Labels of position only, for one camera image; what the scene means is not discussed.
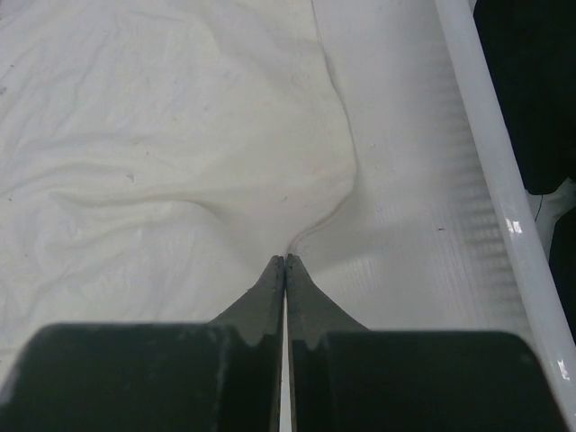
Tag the cream white t shirt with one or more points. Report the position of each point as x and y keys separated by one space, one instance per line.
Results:
x=155 y=154

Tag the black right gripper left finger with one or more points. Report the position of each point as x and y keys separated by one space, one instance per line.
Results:
x=222 y=375

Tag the white plastic laundry basket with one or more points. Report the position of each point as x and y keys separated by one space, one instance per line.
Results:
x=553 y=339

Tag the black garment in basket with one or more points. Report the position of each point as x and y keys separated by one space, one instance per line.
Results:
x=529 y=47

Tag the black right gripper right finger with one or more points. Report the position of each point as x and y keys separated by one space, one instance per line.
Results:
x=346 y=377

